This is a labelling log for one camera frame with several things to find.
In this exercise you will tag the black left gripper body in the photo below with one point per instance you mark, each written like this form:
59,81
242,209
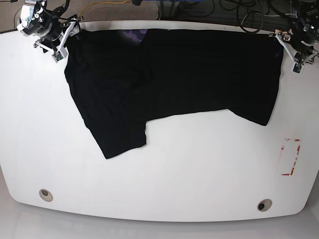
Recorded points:
303,42

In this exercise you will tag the red tape rectangle marking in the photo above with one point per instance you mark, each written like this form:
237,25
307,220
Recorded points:
288,156

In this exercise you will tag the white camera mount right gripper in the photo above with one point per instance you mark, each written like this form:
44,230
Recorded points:
61,52

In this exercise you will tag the left table grommet hole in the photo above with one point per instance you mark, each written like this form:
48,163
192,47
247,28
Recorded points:
45,195

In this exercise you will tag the black t-shirt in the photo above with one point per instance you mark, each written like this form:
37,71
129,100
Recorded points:
118,84

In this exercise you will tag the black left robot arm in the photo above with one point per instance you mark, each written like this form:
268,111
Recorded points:
305,29

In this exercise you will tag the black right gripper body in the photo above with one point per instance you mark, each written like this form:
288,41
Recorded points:
51,37

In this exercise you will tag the table grommet hole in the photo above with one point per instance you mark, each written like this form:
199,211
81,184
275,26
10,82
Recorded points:
45,195
264,205

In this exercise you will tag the right table grommet hole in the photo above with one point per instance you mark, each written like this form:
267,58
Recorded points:
264,205

